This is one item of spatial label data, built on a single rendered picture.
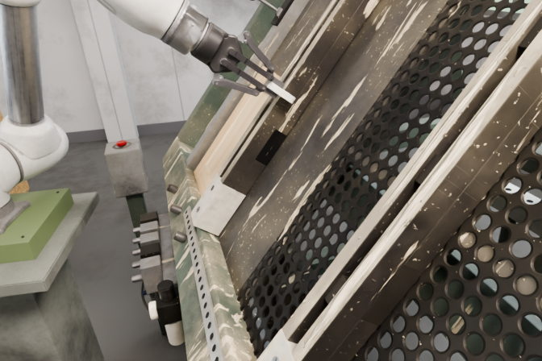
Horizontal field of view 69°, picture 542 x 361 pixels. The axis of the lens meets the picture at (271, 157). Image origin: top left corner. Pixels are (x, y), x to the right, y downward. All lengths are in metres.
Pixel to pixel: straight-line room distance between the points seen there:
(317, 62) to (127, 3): 0.40
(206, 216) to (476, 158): 0.65
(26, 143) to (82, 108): 3.10
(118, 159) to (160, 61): 2.80
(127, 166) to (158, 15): 0.85
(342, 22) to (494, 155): 0.52
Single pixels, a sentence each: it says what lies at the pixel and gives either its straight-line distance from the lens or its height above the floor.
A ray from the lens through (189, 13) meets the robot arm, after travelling 0.77.
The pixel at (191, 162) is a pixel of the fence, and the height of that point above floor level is 0.92.
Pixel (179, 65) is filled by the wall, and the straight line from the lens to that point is 4.21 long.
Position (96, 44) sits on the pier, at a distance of 4.22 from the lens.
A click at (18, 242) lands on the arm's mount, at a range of 1.37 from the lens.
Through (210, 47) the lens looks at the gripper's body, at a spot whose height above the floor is 1.34.
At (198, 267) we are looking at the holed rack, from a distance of 0.89.
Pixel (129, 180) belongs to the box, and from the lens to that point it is 1.54.
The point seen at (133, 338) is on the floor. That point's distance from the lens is 2.08.
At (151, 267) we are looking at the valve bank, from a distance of 1.16.
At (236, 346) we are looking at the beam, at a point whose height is 0.90.
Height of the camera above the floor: 1.45
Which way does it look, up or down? 25 degrees down
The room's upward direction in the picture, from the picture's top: 5 degrees counter-clockwise
